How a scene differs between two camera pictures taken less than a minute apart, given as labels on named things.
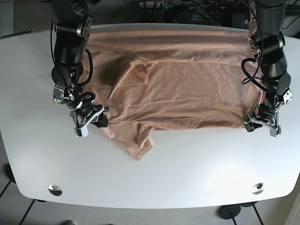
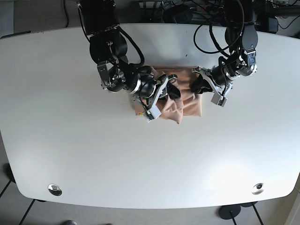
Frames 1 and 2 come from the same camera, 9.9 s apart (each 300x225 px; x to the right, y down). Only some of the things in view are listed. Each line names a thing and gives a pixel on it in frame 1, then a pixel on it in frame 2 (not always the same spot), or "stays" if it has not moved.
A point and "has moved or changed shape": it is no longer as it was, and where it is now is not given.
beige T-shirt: x=146 y=79 has moved or changed shape
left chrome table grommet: x=55 y=190 stays
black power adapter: x=178 y=14 stays
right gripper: x=268 y=113 to x=221 y=78
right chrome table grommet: x=258 y=188 stays
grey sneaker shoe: x=69 y=222 stays
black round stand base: x=225 y=211 stays
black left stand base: x=8 y=172 stays
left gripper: x=84 y=108 to x=148 y=89
